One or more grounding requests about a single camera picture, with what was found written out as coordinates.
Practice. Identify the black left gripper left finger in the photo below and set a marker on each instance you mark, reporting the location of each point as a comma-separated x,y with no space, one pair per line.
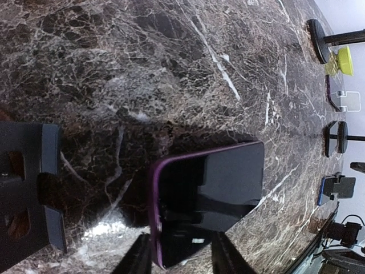
138,259

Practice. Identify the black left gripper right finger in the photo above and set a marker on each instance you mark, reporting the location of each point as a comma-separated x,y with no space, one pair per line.
226,258

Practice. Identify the blue edged black phone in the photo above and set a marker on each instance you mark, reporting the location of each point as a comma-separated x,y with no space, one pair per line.
323,196

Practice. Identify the dark grey stand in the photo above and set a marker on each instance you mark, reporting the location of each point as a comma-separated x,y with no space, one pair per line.
39,145

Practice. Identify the grey small phone stand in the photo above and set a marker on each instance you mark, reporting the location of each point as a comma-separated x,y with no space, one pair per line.
350,101

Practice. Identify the black front tripod phone stand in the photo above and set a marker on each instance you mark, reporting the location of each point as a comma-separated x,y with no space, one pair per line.
337,138

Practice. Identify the dark phone near bowl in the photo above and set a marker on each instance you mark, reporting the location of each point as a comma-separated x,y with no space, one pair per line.
332,89

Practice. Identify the black rear gooseneck phone stand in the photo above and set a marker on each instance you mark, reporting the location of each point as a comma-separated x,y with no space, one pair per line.
321,42

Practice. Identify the lime green plastic bowl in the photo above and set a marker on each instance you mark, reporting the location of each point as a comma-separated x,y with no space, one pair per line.
340,61

